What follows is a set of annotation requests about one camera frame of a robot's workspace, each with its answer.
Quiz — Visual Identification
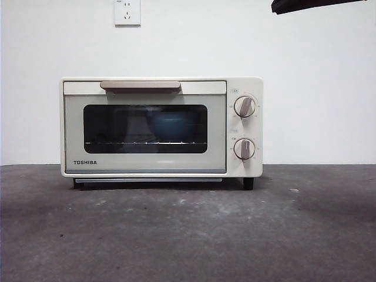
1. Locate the blue ribbed bowl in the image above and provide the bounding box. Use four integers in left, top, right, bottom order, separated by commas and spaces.
150, 112, 199, 141

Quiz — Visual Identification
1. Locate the glass-window oven door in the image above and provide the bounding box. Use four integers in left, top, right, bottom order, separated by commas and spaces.
63, 80, 227, 174

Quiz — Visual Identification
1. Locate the cream Toshiba toaster oven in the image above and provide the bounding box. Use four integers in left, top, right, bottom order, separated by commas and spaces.
60, 76, 264, 190

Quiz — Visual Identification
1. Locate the large cream oven knob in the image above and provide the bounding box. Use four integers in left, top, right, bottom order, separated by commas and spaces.
234, 96, 257, 119

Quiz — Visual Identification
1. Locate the small cream oven knob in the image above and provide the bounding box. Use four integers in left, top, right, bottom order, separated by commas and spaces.
233, 137, 256, 161

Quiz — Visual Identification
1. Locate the silver oven crumb tray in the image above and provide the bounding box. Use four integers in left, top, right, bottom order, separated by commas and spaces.
74, 177, 223, 184

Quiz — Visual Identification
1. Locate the white wall socket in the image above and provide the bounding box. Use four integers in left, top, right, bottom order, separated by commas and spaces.
113, 0, 142, 28

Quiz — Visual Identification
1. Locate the metal wire oven rack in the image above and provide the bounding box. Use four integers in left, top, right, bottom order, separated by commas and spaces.
85, 140, 207, 147

